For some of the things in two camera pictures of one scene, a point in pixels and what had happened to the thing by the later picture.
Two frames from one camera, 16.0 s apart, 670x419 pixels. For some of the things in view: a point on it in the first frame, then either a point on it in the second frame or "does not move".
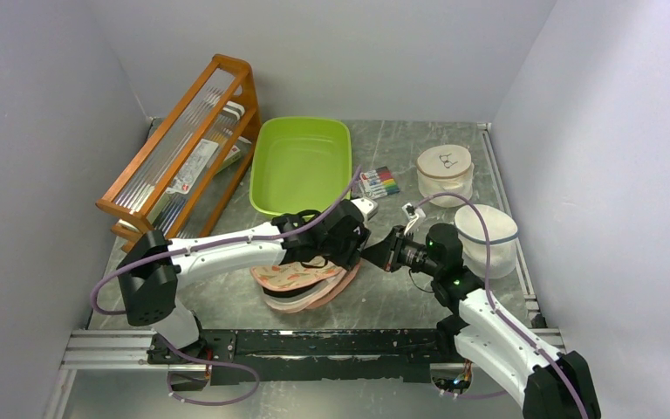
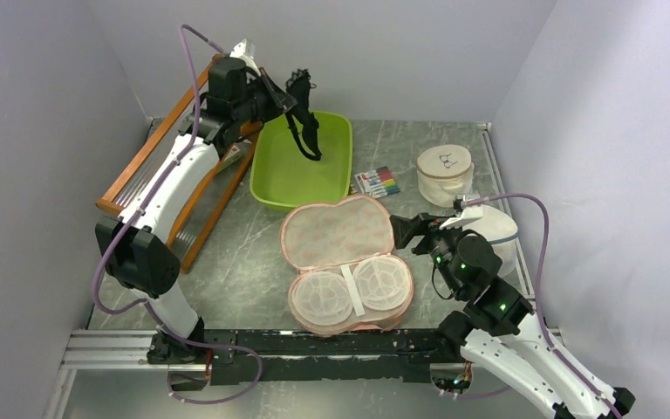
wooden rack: [183, 171] does not move
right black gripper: [386, 253] to [406, 229]
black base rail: [233, 357] does not move
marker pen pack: [379, 182] does not move
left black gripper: [358, 239] to [281, 100]
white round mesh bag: [502, 237] does not move
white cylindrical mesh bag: [446, 168] does not move
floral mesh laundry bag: [302, 283] to [345, 272]
